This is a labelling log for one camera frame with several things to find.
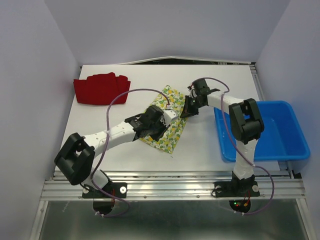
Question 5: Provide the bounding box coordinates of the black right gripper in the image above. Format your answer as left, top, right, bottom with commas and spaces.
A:
179, 94, 205, 118

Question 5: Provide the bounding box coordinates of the lemon print skirt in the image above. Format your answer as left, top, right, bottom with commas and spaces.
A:
140, 85, 187, 154

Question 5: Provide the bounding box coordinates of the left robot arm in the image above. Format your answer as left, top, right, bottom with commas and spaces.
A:
54, 105, 178, 197

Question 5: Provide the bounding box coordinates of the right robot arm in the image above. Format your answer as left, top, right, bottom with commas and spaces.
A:
180, 77, 265, 195

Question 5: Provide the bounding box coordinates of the red folded skirt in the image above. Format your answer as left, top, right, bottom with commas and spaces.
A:
73, 72, 131, 106

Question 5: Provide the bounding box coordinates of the blue plastic bin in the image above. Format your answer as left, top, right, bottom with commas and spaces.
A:
213, 100, 311, 163

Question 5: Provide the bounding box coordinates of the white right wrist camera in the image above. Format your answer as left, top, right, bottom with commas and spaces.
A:
187, 83, 197, 99

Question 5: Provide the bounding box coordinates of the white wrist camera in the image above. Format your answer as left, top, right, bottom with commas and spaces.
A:
162, 105, 179, 126
187, 83, 197, 99

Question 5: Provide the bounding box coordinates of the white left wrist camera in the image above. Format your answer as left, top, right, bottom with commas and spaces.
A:
162, 105, 179, 126

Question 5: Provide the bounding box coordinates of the aluminium front rail frame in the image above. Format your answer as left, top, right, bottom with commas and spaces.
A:
40, 171, 306, 201

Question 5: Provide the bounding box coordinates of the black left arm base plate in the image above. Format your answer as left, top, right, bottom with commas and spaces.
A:
81, 182, 128, 199

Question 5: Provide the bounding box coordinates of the aluminium right side rail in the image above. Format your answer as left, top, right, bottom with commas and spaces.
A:
249, 64, 266, 101

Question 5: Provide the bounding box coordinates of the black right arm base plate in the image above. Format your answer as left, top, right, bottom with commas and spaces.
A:
211, 180, 260, 198

